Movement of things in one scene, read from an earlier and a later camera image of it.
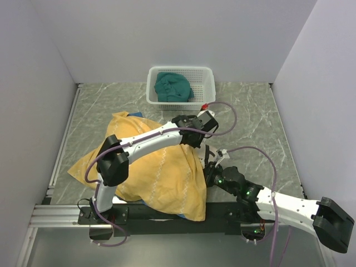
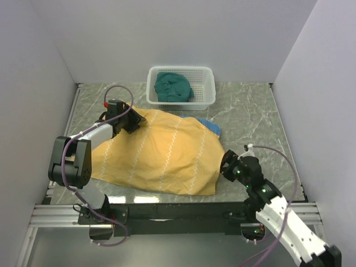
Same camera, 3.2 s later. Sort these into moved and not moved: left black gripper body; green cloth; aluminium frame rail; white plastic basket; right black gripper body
Moved: right black gripper body; left black gripper body
Not moved: aluminium frame rail; white plastic basket; green cloth
